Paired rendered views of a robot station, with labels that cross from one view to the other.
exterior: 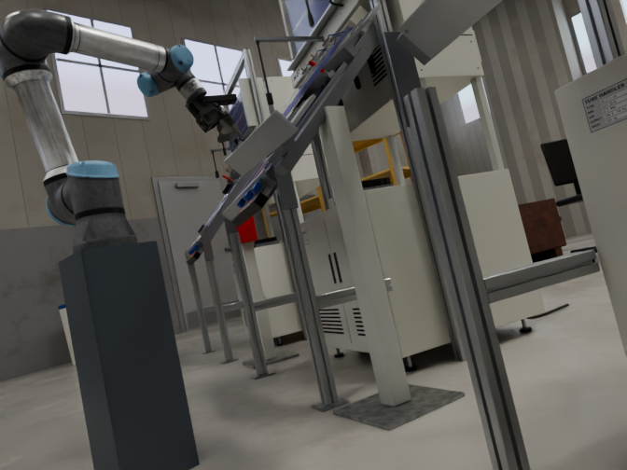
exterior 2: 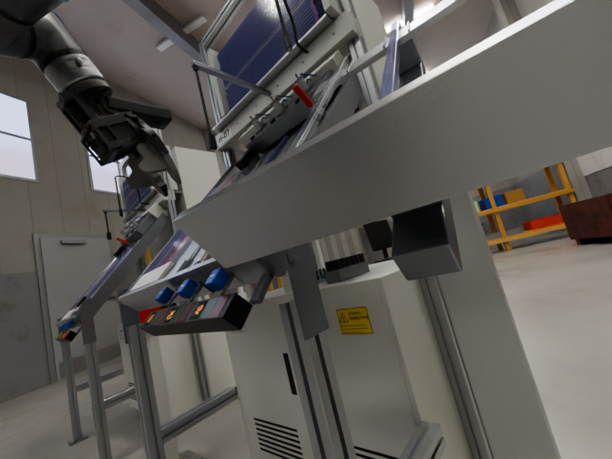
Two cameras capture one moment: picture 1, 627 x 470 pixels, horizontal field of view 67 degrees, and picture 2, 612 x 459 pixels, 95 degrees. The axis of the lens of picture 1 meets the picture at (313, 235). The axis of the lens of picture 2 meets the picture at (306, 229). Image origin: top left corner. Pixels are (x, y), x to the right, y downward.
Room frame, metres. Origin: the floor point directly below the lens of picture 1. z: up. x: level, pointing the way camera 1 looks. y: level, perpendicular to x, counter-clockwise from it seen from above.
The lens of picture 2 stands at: (1.03, 0.20, 0.68)
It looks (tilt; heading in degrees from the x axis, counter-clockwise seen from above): 8 degrees up; 334
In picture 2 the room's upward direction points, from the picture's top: 14 degrees counter-clockwise
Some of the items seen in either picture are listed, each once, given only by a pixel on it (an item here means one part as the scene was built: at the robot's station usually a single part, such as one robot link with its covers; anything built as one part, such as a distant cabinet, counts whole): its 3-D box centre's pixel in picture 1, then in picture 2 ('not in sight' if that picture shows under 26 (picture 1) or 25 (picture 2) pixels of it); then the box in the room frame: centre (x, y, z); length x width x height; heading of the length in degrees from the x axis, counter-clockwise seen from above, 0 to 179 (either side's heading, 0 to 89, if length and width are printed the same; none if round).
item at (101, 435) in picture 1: (127, 361); not in sight; (1.16, 0.51, 0.27); 0.18 x 0.18 x 0.55; 44
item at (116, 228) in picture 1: (104, 231); not in sight; (1.16, 0.51, 0.60); 0.15 x 0.15 x 0.10
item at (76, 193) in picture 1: (94, 187); not in sight; (1.17, 0.52, 0.72); 0.13 x 0.12 x 0.14; 47
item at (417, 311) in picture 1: (407, 271); (361, 357); (1.99, -0.35, 0.31); 0.70 x 0.65 x 0.62; 23
